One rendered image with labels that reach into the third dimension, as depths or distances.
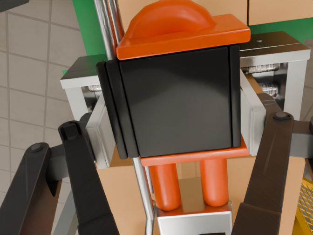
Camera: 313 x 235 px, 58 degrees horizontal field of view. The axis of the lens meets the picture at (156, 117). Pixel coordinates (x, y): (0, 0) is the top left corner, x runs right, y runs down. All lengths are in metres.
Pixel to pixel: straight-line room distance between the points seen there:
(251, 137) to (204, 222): 0.11
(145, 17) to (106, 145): 0.08
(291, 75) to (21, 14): 1.20
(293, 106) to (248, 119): 0.79
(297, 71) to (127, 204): 0.59
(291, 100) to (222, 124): 0.76
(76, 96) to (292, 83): 0.64
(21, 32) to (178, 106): 1.42
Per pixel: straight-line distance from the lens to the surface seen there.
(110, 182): 0.58
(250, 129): 0.16
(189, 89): 0.17
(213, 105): 0.17
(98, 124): 0.16
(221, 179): 0.23
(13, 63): 1.64
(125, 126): 0.18
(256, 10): 0.87
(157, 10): 0.17
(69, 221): 1.20
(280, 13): 0.89
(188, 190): 0.26
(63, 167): 0.16
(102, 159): 0.17
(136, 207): 0.62
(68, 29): 1.47
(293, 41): 0.94
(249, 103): 0.16
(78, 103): 0.91
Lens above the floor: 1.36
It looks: 60 degrees down
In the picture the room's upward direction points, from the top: 177 degrees counter-clockwise
